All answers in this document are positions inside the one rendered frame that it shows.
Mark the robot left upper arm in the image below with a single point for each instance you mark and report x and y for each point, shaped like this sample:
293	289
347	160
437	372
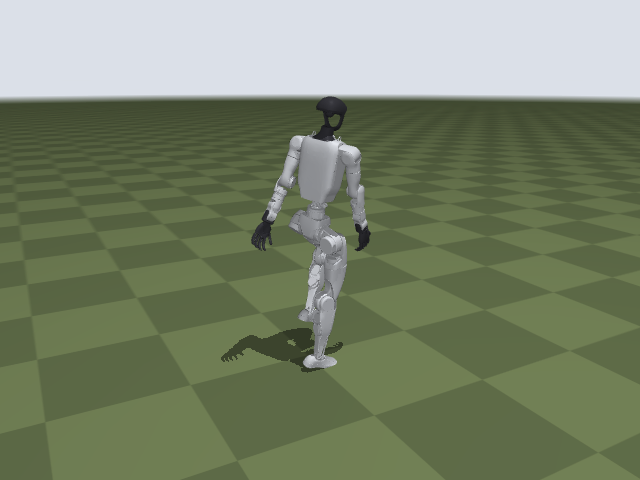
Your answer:
287	178

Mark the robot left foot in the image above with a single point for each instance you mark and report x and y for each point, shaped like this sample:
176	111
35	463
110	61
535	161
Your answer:
305	315

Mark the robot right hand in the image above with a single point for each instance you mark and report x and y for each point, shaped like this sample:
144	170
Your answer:
363	236

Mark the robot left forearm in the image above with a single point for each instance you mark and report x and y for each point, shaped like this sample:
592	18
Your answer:
274	206

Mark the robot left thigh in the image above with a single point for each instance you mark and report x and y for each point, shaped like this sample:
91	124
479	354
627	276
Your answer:
294	222

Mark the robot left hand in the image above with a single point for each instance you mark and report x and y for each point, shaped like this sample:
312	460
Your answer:
262	231

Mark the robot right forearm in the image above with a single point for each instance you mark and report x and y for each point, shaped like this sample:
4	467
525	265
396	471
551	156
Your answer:
358	210

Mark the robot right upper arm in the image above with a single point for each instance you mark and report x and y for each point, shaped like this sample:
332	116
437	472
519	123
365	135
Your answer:
351	157

